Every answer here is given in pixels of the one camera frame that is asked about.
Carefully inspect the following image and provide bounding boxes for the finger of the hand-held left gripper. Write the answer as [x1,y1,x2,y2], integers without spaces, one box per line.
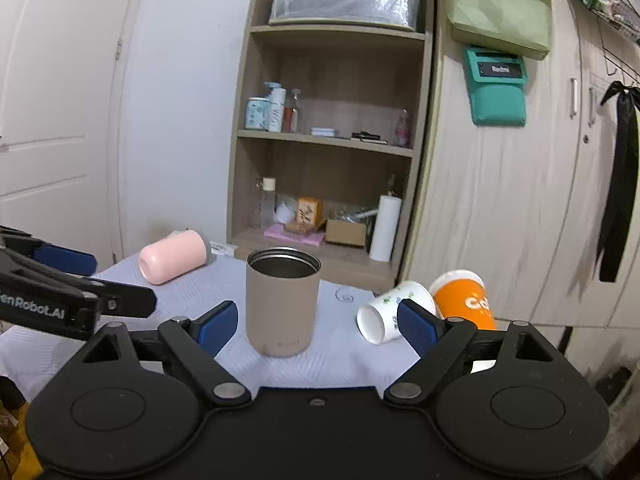
[0,249,158,319]
[0,226,98,277]

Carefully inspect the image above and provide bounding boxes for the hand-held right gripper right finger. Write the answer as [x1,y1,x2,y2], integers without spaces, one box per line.
[384,299,563,407]

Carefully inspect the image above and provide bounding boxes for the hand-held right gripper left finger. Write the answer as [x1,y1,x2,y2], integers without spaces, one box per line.
[75,300,251,409]

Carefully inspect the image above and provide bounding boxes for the white floral cup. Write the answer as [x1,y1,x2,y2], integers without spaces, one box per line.
[356,280,438,345]

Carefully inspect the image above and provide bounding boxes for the orange cup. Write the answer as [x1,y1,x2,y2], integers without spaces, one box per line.
[429,270,498,331]

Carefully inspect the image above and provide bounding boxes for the pink cup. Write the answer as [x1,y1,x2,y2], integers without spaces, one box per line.
[138,230,217,286]

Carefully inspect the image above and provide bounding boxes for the beige metal tumbler cup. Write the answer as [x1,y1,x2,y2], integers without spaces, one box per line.
[245,247,322,359]

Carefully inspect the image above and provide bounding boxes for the white tablecloth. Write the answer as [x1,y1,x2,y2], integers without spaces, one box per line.
[0,252,501,403]

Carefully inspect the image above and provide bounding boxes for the white paper towel roll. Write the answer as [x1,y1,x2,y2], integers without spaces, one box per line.
[369,194,403,263]

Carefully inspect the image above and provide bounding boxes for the pink cloth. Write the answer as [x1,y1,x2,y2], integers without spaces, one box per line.
[263,224,326,248]

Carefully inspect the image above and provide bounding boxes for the small cardboard box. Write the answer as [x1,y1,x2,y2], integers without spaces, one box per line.
[325,218,367,249]

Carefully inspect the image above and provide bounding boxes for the clear bottle beige cap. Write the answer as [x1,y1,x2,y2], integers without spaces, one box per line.
[259,176,278,230]

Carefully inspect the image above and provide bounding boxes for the clear plastic bag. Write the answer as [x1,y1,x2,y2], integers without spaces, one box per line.
[327,204,377,224]

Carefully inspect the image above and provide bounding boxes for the orange printed box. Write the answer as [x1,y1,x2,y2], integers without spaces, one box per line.
[296,197,324,227]

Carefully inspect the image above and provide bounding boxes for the light wooden wardrobe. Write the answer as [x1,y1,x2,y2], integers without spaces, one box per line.
[400,0,640,401]

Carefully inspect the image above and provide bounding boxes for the white door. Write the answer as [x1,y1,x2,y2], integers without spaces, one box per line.
[0,0,148,263]

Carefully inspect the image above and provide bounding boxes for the pink small bottle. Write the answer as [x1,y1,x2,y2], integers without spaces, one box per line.
[395,110,412,149]

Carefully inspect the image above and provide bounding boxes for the white spray bottle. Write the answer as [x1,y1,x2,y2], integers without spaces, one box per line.
[264,82,288,133]

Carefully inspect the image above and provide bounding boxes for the red clear bottle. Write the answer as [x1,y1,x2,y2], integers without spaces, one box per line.
[284,88,304,134]

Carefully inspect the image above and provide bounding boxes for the black ribbon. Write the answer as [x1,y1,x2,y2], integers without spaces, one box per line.
[598,80,640,283]

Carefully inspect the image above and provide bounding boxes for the teal pouch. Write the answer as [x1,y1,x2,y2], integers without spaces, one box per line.
[462,47,529,127]

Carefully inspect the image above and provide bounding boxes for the wooden shelf unit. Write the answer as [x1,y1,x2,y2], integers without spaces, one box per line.
[226,0,436,293]

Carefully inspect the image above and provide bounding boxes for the light green pouch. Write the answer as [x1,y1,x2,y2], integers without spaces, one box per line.
[445,0,553,61]

